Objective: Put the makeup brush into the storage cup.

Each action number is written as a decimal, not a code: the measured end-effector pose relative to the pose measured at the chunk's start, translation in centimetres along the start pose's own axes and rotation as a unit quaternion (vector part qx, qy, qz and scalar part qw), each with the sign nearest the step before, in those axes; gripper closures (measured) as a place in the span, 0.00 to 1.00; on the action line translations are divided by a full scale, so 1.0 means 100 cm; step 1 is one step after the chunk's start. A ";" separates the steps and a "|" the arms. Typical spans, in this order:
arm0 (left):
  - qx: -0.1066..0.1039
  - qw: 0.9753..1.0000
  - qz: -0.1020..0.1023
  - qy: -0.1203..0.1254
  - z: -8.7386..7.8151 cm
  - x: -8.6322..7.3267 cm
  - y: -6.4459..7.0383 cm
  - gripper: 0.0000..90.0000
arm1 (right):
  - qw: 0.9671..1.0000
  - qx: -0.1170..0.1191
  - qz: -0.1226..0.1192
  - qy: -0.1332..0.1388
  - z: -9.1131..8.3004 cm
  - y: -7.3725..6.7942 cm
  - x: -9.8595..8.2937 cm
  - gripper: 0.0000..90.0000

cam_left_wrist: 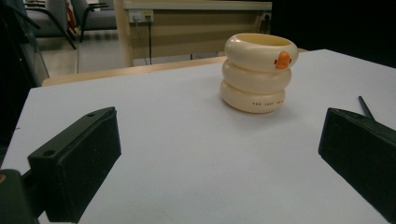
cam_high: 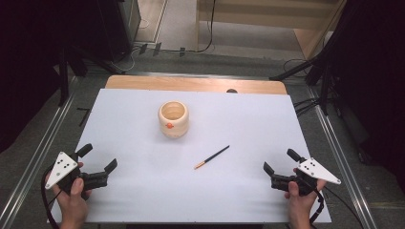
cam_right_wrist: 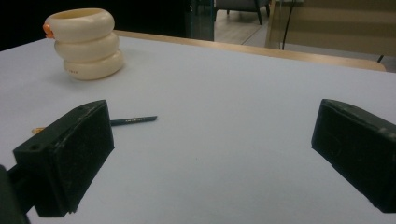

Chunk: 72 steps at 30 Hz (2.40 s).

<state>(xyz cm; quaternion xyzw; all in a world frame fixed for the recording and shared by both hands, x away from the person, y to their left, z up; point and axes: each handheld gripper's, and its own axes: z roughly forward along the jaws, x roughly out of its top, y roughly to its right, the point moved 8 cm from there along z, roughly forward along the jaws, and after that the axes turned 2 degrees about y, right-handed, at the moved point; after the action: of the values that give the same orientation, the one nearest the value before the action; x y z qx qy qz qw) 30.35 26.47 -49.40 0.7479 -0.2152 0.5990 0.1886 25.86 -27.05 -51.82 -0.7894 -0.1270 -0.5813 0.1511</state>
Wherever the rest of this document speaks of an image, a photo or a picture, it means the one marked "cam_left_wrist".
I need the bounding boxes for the white cable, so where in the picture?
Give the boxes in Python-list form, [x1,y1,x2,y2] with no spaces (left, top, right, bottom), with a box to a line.
[134,16,149,66]

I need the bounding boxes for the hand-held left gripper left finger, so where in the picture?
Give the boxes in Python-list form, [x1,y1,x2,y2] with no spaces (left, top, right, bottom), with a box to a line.
[27,106,122,224]

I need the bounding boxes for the grey chair with black frame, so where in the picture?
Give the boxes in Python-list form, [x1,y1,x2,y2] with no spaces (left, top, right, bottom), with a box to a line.
[70,0,118,43]
[23,0,78,50]

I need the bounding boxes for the beige wooden desk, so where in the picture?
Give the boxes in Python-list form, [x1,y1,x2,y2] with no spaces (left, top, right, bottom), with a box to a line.
[113,0,273,68]

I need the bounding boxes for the black cable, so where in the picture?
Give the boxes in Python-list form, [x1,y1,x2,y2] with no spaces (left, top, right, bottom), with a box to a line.
[147,16,153,65]

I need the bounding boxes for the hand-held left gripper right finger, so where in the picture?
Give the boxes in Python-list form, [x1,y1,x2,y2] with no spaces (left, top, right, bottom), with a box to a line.
[318,107,396,224]

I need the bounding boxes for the cream duck pen holder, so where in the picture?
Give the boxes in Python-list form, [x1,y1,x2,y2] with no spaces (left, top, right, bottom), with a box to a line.
[219,33,300,115]

